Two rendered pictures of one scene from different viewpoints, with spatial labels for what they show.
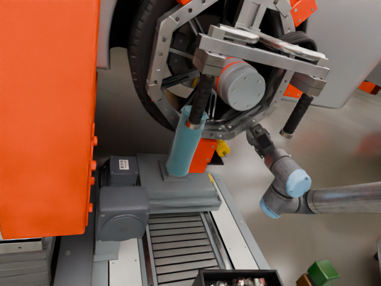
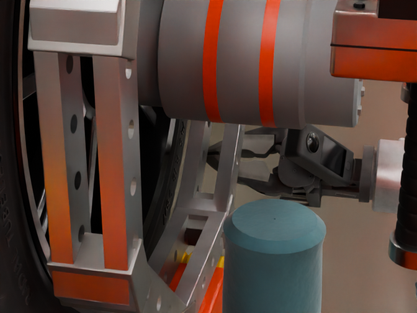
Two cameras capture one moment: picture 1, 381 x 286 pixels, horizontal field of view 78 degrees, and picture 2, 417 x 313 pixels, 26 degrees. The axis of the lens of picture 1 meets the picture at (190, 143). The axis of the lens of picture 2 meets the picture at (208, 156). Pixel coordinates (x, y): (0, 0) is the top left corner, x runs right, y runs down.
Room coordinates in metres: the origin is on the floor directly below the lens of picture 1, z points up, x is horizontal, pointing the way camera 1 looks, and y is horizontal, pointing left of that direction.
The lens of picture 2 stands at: (0.34, 0.59, 1.12)
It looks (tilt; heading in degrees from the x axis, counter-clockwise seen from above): 25 degrees down; 308
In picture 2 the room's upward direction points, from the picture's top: straight up
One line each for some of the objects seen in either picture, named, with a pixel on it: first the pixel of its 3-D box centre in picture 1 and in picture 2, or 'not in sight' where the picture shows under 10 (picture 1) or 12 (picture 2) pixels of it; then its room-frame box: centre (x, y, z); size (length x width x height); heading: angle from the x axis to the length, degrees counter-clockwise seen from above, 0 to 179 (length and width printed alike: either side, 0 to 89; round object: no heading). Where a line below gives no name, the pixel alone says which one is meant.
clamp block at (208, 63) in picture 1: (208, 59); (398, 36); (0.62, 0.02, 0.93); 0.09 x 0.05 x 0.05; 26
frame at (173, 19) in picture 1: (225, 72); (178, 45); (0.88, -0.04, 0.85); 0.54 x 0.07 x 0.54; 116
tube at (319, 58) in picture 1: (290, 34); not in sight; (0.81, -0.18, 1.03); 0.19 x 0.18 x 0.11; 26
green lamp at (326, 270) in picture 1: (322, 273); not in sight; (0.34, -0.36, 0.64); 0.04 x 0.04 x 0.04; 26
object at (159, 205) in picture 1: (170, 183); not in sight; (1.03, 0.03, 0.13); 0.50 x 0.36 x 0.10; 116
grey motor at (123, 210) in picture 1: (119, 197); not in sight; (0.71, 0.22, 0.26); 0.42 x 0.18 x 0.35; 26
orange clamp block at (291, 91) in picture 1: (290, 85); not in sight; (1.02, -0.32, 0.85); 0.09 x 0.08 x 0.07; 116
